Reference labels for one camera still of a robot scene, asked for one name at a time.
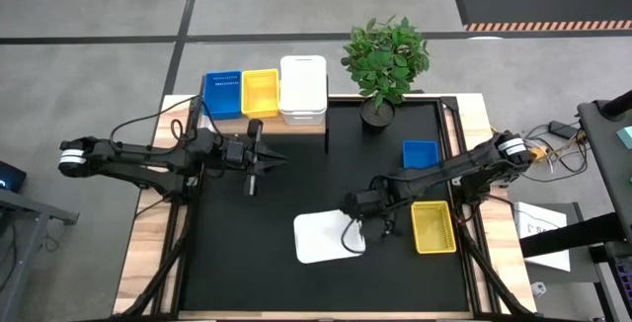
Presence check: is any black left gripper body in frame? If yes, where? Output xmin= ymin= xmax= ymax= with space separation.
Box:
xmin=224 ymin=119 xmax=263 ymax=198

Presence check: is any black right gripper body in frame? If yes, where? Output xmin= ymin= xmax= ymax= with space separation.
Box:
xmin=340 ymin=188 xmax=396 ymax=222

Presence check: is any black table mat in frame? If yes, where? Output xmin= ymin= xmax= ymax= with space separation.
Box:
xmin=180 ymin=99 xmax=470 ymax=313

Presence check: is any green potted plant black pot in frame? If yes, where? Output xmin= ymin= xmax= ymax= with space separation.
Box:
xmin=340 ymin=15 xmax=431 ymax=130

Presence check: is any white cardboard box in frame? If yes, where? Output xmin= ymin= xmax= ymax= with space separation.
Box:
xmin=513 ymin=201 xmax=572 ymax=273

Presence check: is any black power adapter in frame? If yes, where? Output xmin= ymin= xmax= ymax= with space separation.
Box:
xmin=547 ymin=120 xmax=582 ymax=140

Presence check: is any grey metal desk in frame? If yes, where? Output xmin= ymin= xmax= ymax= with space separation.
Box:
xmin=0 ymin=188 xmax=80 ymax=322

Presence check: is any black side table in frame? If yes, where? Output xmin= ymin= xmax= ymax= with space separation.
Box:
xmin=520 ymin=89 xmax=632 ymax=264

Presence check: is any black device with blue light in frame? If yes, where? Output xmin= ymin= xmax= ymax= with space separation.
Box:
xmin=0 ymin=160 xmax=29 ymax=195

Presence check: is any teal object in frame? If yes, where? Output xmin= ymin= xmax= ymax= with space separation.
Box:
xmin=616 ymin=124 xmax=632 ymax=150

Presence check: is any black hazard striped floor mat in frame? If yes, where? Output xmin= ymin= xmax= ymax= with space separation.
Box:
xmin=452 ymin=0 xmax=632 ymax=33

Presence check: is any wooden shelf with black frame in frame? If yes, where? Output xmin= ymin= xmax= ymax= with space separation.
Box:
xmin=197 ymin=75 xmax=331 ymax=155

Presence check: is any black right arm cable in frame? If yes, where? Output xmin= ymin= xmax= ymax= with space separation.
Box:
xmin=341 ymin=216 xmax=367 ymax=256

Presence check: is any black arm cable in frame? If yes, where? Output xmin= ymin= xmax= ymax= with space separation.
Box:
xmin=109 ymin=94 xmax=221 ymax=145
xmin=341 ymin=216 xmax=367 ymax=256

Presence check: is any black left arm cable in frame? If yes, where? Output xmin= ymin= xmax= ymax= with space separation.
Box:
xmin=109 ymin=94 xmax=221 ymax=145

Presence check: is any tangled floor cable bundle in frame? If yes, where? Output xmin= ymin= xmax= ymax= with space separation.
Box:
xmin=522 ymin=122 xmax=592 ymax=183

